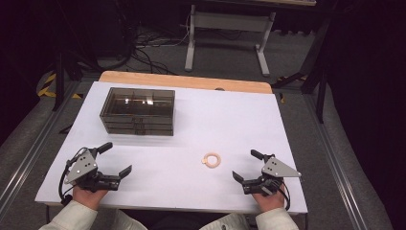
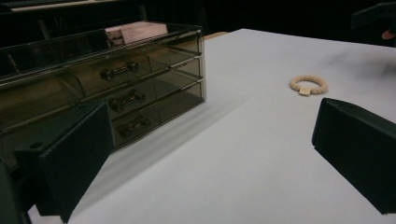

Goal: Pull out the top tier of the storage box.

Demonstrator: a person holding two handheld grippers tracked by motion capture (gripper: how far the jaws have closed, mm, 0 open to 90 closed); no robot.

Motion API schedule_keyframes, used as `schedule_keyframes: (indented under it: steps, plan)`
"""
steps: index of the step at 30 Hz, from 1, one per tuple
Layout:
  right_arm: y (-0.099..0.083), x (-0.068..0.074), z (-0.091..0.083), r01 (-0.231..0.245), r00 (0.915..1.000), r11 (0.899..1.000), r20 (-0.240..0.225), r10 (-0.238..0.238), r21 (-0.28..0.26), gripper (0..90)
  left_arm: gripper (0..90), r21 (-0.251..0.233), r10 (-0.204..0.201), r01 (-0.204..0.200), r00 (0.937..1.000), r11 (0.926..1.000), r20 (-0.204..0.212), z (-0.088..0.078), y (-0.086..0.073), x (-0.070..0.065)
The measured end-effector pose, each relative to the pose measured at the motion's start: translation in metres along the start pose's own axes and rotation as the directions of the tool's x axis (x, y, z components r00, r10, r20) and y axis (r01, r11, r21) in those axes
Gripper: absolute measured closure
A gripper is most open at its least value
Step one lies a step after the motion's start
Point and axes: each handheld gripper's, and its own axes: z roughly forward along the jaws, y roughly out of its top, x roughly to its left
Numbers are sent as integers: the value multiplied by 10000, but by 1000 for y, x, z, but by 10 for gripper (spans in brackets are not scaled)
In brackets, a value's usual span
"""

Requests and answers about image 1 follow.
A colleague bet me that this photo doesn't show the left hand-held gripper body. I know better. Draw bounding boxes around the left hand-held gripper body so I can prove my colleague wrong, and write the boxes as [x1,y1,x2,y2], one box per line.
[64,147,123,194]

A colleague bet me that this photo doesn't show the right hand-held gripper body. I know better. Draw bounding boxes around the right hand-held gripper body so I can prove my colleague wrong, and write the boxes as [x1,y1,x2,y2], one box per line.
[241,154,303,196]

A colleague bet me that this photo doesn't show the smoked transparent drawer box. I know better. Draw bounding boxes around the smoked transparent drawer box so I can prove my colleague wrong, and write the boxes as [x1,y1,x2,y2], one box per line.
[99,86,176,137]

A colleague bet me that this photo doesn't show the person's left hand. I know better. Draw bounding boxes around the person's left hand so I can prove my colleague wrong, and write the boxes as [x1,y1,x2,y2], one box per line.
[72,185,109,212]

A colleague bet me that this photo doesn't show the person's right hand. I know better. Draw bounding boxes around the person's right hand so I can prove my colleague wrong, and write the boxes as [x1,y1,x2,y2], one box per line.
[253,184,287,214]

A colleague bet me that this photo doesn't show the white table sheet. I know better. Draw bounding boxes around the white table sheet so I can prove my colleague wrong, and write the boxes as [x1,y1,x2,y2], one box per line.
[34,80,309,216]

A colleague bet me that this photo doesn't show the black metal stand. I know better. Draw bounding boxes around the black metal stand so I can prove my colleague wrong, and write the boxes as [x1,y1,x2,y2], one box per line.
[51,44,84,112]
[271,17,331,125]

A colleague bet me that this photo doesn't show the yellow black floor tape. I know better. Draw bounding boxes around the yellow black floor tape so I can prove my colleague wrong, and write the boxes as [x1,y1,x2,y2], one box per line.
[36,73,83,100]

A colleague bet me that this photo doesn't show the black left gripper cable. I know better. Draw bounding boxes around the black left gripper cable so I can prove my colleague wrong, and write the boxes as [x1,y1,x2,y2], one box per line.
[57,147,88,206]

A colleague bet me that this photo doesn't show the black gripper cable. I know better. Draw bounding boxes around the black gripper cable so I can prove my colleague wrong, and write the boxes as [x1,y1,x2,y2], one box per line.
[281,180,292,212]
[57,147,88,206]

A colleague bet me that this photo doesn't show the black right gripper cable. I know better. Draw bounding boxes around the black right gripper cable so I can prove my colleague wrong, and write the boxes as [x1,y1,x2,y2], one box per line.
[281,180,292,212]

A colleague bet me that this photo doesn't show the aluminium floor rail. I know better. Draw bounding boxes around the aluminium floor rail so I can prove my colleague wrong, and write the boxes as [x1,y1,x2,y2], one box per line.
[0,80,81,221]
[302,93,370,230]

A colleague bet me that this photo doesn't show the black floor cables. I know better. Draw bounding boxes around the black floor cables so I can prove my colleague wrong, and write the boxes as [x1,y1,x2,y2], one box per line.
[125,27,190,77]

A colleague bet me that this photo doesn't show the white metal desk frame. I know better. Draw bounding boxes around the white metal desk frame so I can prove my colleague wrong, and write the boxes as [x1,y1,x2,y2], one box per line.
[184,2,278,78]

